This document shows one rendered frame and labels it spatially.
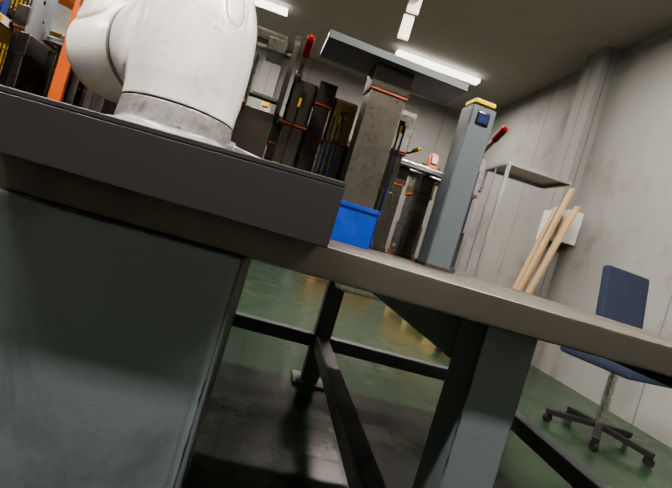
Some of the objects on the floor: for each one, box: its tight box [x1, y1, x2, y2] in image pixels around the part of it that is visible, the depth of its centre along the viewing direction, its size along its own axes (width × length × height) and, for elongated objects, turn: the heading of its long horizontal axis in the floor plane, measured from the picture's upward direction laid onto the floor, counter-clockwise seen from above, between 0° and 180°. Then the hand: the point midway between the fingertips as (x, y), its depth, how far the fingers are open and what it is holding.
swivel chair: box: [543, 265, 672, 468], centre depth 254 cm, size 58×56×100 cm
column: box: [0, 188, 252, 488], centre depth 63 cm, size 31×31×66 cm
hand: (407, 24), depth 111 cm, fingers open, 13 cm apart
